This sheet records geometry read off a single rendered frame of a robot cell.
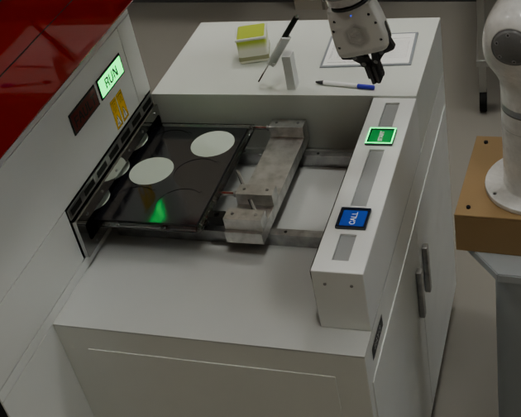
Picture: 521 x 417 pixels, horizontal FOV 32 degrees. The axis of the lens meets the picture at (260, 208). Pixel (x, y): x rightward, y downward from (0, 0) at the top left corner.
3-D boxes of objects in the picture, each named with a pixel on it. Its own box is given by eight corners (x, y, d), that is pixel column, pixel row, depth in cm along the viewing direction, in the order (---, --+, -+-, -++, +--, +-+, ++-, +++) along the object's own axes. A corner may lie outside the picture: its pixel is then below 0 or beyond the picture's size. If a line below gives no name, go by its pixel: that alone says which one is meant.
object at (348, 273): (320, 328, 165) (309, 270, 156) (379, 150, 204) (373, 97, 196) (371, 333, 161) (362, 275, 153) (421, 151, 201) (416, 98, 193)
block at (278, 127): (270, 136, 205) (268, 126, 204) (274, 128, 208) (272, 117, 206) (303, 137, 203) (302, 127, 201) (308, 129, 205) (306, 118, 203)
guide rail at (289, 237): (118, 235, 197) (115, 224, 195) (122, 229, 198) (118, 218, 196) (342, 250, 180) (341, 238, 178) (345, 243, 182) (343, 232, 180)
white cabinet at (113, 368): (155, 553, 228) (52, 326, 178) (264, 288, 297) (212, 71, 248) (408, 603, 206) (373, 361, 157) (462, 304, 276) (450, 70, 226)
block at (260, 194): (237, 204, 188) (234, 193, 186) (242, 194, 190) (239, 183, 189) (274, 206, 185) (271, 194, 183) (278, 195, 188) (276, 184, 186)
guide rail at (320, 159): (164, 161, 216) (161, 150, 214) (167, 156, 218) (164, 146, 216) (370, 169, 200) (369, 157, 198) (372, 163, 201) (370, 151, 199)
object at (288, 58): (270, 91, 205) (260, 38, 197) (275, 81, 207) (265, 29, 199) (297, 91, 203) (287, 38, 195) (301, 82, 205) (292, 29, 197)
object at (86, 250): (83, 257, 188) (69, 222, 183) (160, 136, 220) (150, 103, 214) (90, 258, 188) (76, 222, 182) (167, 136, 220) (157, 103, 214)
